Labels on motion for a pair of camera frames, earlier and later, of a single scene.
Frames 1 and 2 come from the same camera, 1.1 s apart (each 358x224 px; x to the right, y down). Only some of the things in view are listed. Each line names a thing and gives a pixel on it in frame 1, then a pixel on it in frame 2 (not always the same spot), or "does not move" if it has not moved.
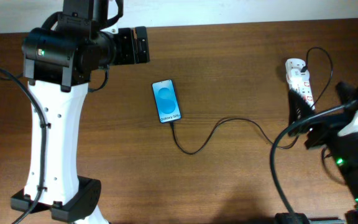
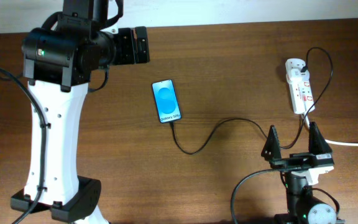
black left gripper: x=128 y=55 does not move
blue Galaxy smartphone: x=166 y=101 does not move
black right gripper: x=317 y=132 → x=296 y=160
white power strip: x=303 y=87 does not move
